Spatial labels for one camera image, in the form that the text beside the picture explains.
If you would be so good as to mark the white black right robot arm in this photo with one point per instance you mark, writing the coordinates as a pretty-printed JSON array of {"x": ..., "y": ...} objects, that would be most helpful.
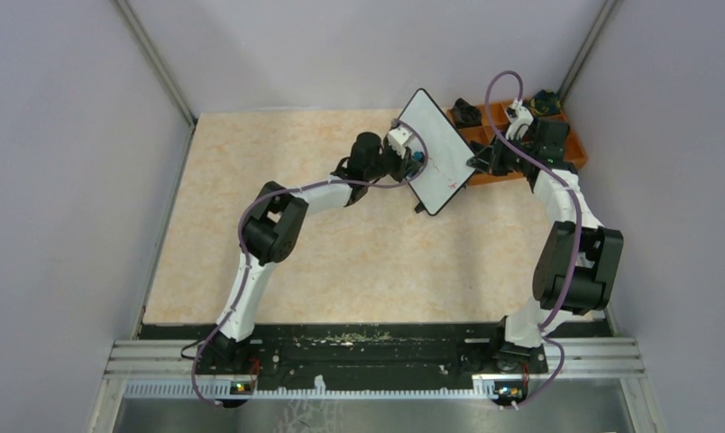
[{"x": 577, "y": 268}]

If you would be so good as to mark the corner aluminium post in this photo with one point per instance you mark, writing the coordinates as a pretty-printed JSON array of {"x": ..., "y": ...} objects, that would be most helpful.
[
  {"x": 154, "y": 59},
  {"x": 592, "y": 37}
]

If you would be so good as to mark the left corner aluminium post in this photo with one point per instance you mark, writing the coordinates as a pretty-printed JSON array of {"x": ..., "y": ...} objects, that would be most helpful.
[{"x": 154, "y": 59}]

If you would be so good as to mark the white whiteboard black frame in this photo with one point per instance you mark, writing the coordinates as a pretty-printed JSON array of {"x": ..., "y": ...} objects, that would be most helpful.
[{"x": 445, "y": 172}]

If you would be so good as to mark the aluminium frame rail front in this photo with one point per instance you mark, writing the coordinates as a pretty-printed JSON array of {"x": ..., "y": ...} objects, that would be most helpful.
[{"x": 579, "y": 358}]

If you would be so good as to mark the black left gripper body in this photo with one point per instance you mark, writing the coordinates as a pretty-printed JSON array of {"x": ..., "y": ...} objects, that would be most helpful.
[{"x": 390, "y": 164}]

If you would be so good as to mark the orange compartment tray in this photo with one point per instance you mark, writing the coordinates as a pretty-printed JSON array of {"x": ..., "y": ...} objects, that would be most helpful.
[{"x": 479, "y": 139}]

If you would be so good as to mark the white toothed cable duct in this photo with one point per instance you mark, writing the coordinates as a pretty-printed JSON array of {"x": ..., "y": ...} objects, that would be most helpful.
[{"x": 233, "y": 390}]

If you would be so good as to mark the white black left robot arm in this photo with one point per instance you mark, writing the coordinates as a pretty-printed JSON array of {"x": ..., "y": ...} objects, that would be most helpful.
[{"x": 269, "y": 227}]

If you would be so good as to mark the right corner aluminium post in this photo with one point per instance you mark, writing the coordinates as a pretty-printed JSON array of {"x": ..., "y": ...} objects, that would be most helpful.
[{"x": 592, "y": 37}]

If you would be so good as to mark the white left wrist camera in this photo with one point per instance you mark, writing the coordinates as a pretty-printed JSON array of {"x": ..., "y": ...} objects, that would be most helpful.
[{"x": 398, "y": 139}]

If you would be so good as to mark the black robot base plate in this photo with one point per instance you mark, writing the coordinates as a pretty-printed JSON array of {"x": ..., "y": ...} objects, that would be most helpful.
[{"x": 376, "y": 379}]

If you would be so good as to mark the dark cloth with yellow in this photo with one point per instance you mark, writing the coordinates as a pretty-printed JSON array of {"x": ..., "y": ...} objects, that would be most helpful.
[{"x": 545, "y": 103}]

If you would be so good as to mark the black crumpled cloth left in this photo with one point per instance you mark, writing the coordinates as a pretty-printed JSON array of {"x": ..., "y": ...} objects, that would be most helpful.
[{"x": 465, "y": 115}]

